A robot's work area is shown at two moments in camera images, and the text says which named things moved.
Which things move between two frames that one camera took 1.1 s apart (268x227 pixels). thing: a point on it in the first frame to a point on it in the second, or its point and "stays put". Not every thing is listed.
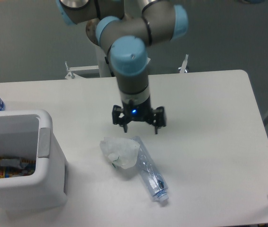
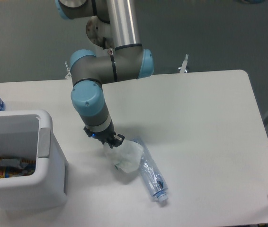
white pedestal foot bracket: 72,70 stays put
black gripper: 141,111 to 106,136
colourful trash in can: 11,167 stays put
